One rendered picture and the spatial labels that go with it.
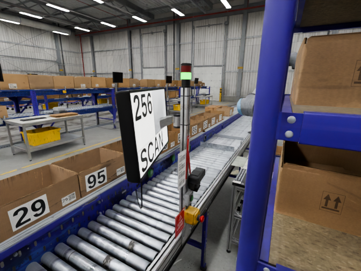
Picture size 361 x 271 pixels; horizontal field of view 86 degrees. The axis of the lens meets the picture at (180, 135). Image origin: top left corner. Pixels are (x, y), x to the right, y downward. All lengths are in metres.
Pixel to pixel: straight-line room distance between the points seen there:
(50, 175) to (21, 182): 0.16
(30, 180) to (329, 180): 1.46
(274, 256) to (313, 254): 0.06
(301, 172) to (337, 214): 0.08
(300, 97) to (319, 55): 0.06
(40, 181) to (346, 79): 1.52
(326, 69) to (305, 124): 0.15
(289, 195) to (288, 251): 0.10
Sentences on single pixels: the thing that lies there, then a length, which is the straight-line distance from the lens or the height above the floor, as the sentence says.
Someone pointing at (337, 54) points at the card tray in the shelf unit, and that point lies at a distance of 0.37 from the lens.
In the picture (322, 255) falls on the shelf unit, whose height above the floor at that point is 1.34.
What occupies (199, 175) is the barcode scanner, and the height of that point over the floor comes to 1.08.
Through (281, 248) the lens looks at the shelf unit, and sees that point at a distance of 0.36.
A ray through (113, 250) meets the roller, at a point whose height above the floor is 0.74.
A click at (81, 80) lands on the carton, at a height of 1.62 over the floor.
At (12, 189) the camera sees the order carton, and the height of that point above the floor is 0.98.
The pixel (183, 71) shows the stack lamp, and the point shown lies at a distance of 0.96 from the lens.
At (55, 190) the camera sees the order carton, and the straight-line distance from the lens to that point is 1.26.
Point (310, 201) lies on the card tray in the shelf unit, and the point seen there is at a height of 1.38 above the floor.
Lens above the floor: 1.57
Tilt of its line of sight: 15 degrees down
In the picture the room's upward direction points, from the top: 1 degrees clockwise
